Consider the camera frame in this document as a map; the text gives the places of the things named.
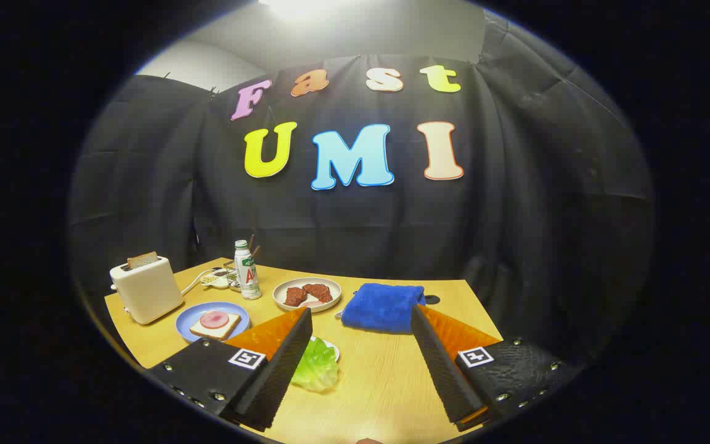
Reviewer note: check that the folded blue towel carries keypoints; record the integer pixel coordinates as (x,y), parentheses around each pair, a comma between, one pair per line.
(379,308)

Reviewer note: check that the brown meat piece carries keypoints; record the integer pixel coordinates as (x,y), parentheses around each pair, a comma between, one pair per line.
(295,296)
(319,292)

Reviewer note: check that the green lettuce leaf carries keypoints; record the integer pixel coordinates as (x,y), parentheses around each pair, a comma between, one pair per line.
(315,370)

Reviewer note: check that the black backdrop cloth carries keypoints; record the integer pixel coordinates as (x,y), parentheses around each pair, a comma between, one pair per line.
(392,228)

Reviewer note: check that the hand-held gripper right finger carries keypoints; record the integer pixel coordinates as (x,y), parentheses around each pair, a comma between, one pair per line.
(447,370)

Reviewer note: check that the small pink ham slice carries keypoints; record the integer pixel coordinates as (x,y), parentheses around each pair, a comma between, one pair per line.
(313,304)

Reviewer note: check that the toasted bread slice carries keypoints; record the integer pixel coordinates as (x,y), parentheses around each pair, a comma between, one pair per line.
(143,260)

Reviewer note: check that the blue round plate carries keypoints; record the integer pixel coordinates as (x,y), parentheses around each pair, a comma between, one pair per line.
(185,324)

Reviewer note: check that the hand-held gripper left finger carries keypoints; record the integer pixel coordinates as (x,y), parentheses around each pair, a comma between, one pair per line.
(281,376)

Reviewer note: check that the small white square plate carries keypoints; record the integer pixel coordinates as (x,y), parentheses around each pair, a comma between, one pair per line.
(333,349)

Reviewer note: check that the pile of yellow soybeans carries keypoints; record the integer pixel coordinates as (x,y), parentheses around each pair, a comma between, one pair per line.
(209,279)

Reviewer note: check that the white divided condiment dish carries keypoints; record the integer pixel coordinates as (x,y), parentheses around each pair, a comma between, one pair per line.
(220,283)

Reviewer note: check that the white drink bottle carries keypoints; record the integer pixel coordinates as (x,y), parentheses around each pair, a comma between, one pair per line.
(247,274)

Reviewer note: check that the cream white toaster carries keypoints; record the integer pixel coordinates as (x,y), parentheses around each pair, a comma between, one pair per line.
(145,293)

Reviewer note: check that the beige round plate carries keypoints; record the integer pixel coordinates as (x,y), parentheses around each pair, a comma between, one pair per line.
(336,290)

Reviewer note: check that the white bread slice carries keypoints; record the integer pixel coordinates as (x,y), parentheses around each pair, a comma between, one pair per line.
(222,331)

